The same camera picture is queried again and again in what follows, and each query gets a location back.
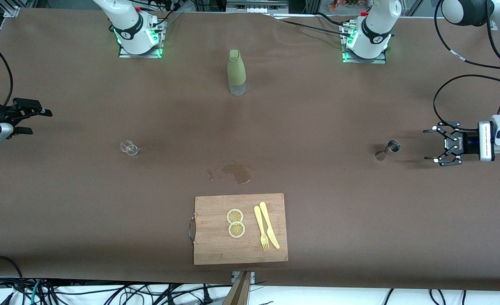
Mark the lemon slice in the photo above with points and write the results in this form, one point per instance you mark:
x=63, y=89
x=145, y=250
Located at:
x=234, y=216
x=236, y=230

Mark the yellow plastic fork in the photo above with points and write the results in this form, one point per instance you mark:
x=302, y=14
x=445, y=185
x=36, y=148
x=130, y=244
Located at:
x=261, y=228

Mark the wooden cutting board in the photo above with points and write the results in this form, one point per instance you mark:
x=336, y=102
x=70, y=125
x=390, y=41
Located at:
x=239, y=245

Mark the metal jigger measuring cup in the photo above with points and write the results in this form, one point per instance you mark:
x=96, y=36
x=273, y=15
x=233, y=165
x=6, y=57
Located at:
x=387, y=151

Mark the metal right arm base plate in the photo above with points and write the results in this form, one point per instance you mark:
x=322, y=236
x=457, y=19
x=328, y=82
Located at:
x=156, y=48

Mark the brown table cover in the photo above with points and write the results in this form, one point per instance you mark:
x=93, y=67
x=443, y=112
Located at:
x=106, y=212

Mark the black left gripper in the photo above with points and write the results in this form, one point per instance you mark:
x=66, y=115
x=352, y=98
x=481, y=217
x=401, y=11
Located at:
x=470, y=143

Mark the wooden post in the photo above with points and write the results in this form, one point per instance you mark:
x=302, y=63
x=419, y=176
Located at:
x=238, y=292

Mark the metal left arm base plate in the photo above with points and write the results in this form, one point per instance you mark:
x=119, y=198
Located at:
x=347, y=59

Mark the grey power strip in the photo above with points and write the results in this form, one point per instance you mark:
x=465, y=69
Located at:
x=256, y=6

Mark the green sleeved glass bottle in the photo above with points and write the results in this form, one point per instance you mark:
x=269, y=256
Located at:
x=236, y=70

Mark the brown liquid spill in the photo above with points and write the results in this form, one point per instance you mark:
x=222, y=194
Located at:
x=237, y=171

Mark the yellow plastic knife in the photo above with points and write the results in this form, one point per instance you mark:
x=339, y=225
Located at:
x=269, y=226

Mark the small clear glass cup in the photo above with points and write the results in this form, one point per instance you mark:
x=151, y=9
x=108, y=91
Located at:
x=129, y=147

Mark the small metal bracket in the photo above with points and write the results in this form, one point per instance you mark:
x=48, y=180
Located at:
x=252, y=276

